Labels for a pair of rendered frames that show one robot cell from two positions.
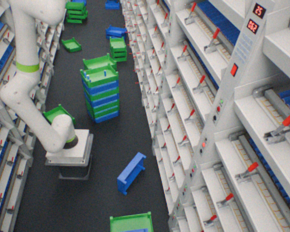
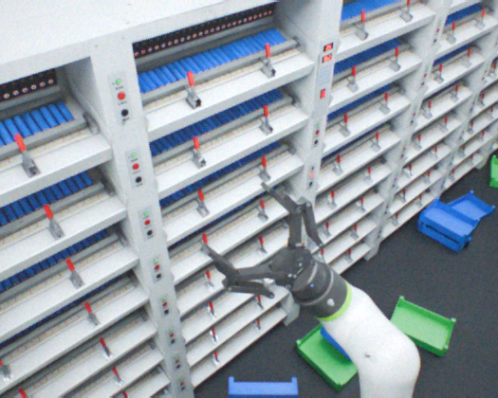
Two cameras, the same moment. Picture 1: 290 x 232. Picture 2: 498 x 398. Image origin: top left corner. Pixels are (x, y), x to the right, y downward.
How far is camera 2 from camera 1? 1.67 m
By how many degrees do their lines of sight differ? 77
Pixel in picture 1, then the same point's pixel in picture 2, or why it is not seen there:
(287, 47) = (345, 45)
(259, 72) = not seen: hidden behind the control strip
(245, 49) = (327, 73)
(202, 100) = (276, 171)
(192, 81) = (248, 187)
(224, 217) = (345, 169)
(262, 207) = (356, 122)
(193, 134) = (278, 208)
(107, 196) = not seen: outside the picture
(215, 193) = (331, 177)
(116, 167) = not seen: outside the picture
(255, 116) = (338, 96)
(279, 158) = (362, 87)
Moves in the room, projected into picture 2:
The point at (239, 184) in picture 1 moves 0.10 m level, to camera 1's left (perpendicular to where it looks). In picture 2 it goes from (348, 135) to (365, 147)
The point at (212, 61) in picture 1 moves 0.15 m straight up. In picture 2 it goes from (283, 125) to (285, 83)
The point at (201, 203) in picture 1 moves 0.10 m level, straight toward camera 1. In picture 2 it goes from (318, 214) to (341, 216)
